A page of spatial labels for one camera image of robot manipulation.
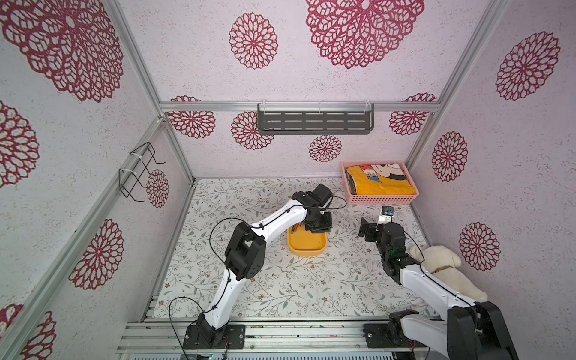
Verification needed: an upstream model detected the yellow plastic storage tray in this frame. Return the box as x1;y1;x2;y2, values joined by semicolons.
286;223;329;257

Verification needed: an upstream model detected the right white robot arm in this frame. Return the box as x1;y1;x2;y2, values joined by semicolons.
358;218;518;359

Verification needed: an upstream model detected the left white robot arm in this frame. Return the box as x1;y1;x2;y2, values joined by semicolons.
196;184;334;332

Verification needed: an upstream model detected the pink perforated plastic basket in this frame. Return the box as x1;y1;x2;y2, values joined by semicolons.
340;160;419;206

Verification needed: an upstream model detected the yellow cartoon towel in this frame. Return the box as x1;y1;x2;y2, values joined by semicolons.
346;163;416;196

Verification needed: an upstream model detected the cream plush dog toy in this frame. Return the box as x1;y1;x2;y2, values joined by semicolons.
408;245;488;302

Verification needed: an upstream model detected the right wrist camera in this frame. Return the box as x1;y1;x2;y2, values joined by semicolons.
377;205;395;224

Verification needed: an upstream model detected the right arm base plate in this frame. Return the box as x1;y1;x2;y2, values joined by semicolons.
363;310;418;349

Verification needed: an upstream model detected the grey wall shelf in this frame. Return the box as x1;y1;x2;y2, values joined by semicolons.
256;103;374;135

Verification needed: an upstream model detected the aluminium rail frame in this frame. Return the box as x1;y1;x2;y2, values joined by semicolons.
115;314;451;356

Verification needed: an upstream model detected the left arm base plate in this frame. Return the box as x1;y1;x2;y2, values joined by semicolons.
183;325;246;350

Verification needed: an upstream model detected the black wire wall rack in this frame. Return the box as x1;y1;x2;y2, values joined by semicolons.
117;142;166;203

